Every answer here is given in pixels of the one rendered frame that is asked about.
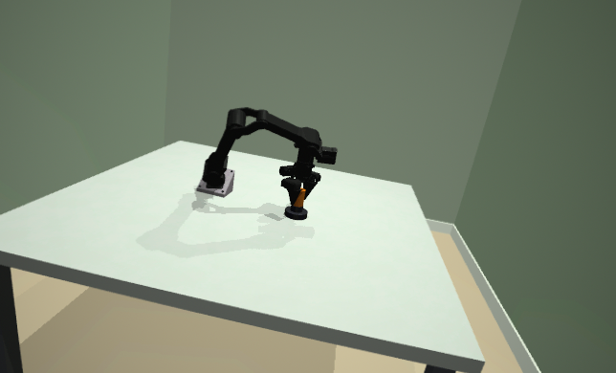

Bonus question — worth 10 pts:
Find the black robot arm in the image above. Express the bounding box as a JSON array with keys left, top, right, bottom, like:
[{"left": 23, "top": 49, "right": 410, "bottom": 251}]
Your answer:
[{"left": 202, "top": 107, "right": 338, "bottom": 188}]

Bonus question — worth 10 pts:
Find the dark grey round pedestal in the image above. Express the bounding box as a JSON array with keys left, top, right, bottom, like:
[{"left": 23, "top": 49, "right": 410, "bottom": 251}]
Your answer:
[{"left": 284, "top": 205, "right": 308, "bottom": 220}]

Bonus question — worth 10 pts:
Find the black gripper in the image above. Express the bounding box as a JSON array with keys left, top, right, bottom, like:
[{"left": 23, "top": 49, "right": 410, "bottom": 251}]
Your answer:
[{"left": 281, "top": 161, "right": 321, "bottom": 206}]

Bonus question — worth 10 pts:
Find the orange knob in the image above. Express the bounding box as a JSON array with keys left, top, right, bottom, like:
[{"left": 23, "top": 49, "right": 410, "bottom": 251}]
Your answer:
[{"left": 294, "top": 188, "right": 306, "bottom": 207}]

